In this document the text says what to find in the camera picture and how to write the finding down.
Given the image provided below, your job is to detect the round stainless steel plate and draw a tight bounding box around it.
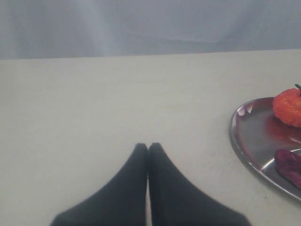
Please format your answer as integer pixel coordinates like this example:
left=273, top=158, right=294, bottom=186
left=229, top=97, right=301, bottom=201

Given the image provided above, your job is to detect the orange toy tangerine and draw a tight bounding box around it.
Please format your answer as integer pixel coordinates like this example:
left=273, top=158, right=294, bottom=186
left=272, top=84, right=301, bottom=128

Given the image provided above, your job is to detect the white backdrop cloth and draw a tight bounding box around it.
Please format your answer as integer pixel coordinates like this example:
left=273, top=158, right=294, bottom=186
left=0, top=0, right=301, bottom=59

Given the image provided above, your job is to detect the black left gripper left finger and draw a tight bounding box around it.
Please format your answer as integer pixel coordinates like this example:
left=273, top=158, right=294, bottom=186
left=52, top=143, right=148, bottom=226

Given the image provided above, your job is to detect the purple toy sweet potato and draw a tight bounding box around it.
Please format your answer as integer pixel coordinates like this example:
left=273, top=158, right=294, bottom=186
left=274, top=149, right=301, bottom=188

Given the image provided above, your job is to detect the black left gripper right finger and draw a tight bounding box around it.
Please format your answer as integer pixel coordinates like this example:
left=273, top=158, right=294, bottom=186
left=148, top=143, right=250, bottom=226

